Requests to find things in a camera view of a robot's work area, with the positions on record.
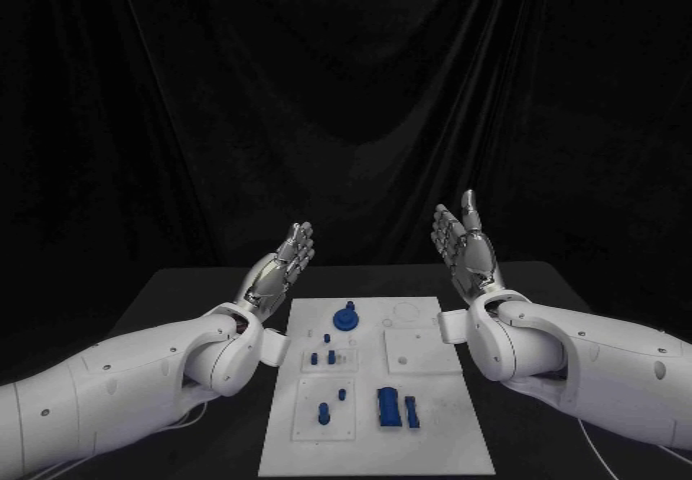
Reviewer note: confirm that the white task board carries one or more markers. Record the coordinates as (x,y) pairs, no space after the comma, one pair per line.
(372,390)

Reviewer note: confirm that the narrow blue block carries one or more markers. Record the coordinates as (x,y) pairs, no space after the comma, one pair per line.
(411,411)

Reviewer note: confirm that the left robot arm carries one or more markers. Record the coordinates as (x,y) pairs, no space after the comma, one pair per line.
(124,378)

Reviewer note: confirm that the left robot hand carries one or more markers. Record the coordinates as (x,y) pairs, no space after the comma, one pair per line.
(278,270)

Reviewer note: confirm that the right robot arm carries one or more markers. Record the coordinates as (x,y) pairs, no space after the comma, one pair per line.
(605,371)

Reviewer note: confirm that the large blue block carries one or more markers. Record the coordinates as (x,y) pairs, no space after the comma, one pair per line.
(389,407)

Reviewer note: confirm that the blue gear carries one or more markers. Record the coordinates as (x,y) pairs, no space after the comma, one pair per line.
(344,317)

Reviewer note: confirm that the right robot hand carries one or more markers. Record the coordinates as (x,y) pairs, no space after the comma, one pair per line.
(470,255)

